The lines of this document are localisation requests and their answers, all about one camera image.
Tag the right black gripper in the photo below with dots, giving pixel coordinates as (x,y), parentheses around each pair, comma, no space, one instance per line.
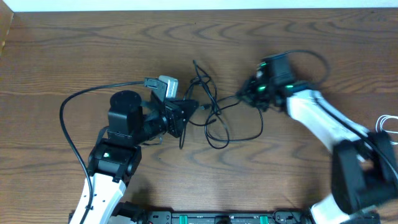
(254,94)

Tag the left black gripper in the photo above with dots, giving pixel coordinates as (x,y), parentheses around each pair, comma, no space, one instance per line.
(173,116)

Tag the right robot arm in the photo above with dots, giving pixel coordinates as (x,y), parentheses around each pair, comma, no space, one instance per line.
(363,162)

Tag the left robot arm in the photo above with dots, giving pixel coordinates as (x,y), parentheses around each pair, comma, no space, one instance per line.
(117,152)

